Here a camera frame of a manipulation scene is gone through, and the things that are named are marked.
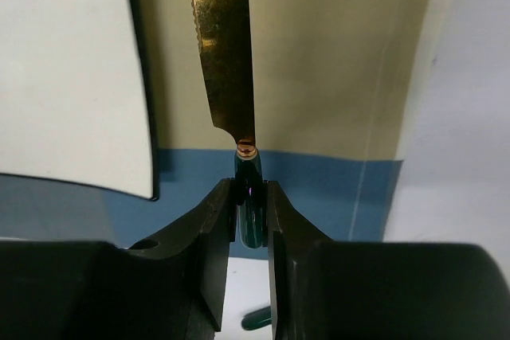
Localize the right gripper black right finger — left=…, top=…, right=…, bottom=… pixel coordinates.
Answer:
left=266, top=182, right=509, bottom=339

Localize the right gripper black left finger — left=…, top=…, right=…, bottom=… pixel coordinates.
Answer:
left=1, top=178, right=234, bottom=339

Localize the gold fork green handle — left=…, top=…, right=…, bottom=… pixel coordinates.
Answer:
left=241, top=306, right=272, bottom=331

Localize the square white black-rimmed plate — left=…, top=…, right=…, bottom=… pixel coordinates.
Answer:
left=1, top=0, right=157, bottom=199

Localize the blue beige white placemat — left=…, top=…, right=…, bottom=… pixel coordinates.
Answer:
left=0, top=0, right=439, bottom=261

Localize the gold knife green handle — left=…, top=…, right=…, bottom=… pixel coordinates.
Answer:
left=191, top=0, right=266, bottom=248

